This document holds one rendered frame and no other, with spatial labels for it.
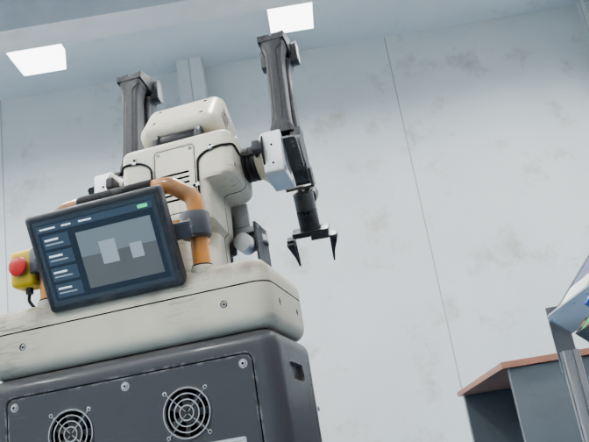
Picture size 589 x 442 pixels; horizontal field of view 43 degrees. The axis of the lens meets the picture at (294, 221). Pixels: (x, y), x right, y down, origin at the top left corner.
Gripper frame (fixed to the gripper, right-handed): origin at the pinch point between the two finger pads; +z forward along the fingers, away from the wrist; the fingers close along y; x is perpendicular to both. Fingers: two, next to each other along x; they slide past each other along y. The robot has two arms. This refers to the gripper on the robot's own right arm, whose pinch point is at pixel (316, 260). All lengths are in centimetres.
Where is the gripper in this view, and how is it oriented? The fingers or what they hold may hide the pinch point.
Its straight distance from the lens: 212.4
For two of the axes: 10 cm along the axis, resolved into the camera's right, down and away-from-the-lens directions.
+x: -0.7, 2.2, -9.7
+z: 2.1, 9.6, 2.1
